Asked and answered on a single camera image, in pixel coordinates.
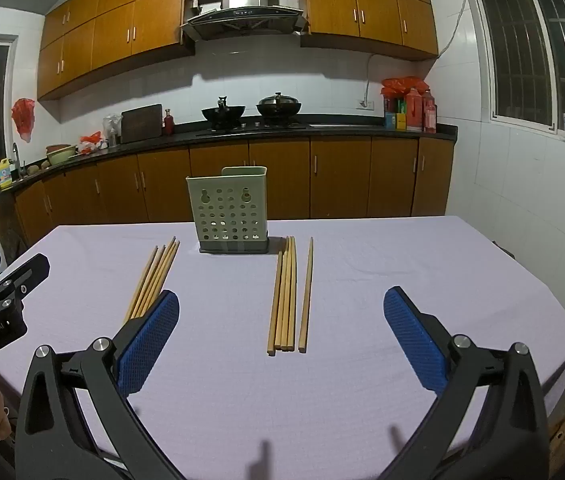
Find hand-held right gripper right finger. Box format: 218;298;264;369
383;286;551;480

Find black lidded pot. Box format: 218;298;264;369
256;92;302;120

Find white wall cable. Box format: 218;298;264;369
365;0;474;103

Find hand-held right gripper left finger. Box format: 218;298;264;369
14;289;198;480

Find large barred sliding window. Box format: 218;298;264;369
463;0;565;148

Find red and white plastic bag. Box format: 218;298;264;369
78;131;109;153

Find lilac tablecloth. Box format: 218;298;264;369
0;216;565;480

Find black wok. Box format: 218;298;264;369
201;96;246;128

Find wooden wall cabinets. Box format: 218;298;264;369
37;0;439;101

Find clear plastic bag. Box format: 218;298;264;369
103;113;123;147

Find black gas stove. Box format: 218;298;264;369
196;119;308;136

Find bundle of wooden chopsticks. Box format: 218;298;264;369
137;236;177;319

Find green perforated utensil holder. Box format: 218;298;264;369
185;166;271;255

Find red packaged bottles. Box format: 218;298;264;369
405;88;437;134

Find stacked plastic basins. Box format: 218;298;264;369
45;144;79;166

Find black kitchen countertop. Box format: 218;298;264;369
0;119;458;196

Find hanging red plastic bag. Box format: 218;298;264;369
11;98;36;142

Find wooden base cabinets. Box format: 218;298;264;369
15;136;456;248

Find dark wooden cutting board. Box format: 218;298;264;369
120;104;164;144

